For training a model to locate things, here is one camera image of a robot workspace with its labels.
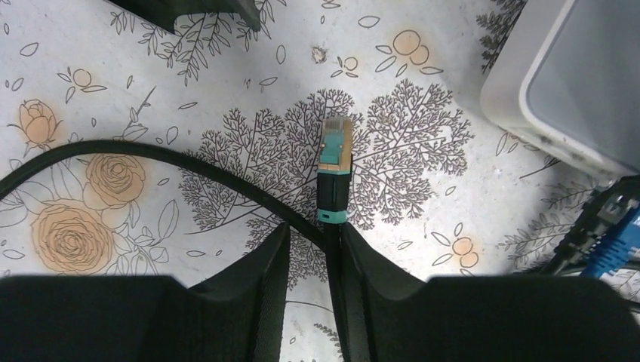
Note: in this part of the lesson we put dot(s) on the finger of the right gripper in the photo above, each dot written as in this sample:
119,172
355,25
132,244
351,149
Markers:
163,13

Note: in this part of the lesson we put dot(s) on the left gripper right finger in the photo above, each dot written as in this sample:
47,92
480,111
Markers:
394,316

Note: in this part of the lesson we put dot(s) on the white network switch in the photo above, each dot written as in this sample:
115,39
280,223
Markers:
567,81

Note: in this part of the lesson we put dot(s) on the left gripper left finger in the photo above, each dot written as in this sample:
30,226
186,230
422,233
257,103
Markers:
235,315

